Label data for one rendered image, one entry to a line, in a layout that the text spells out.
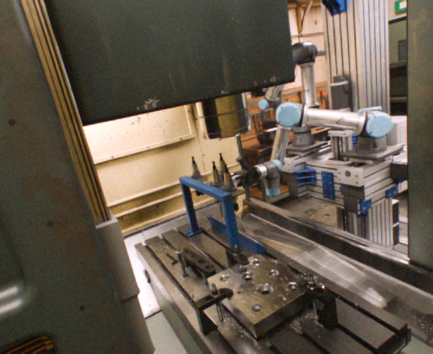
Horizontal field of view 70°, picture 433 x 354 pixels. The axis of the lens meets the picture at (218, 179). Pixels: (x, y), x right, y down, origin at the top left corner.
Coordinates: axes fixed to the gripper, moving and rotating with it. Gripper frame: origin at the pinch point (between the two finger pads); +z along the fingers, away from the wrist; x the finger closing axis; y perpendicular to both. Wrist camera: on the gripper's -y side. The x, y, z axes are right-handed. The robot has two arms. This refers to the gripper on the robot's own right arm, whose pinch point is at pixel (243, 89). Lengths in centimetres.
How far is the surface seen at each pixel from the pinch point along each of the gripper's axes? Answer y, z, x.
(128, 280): 7, -109, -175
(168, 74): -30, -104, -144
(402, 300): 82, -133, -87
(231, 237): 38, -83, -124
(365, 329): 51, -137, -130
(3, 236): -15, -112, -189
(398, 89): 101, 0, 361
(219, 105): -18, -102, -128
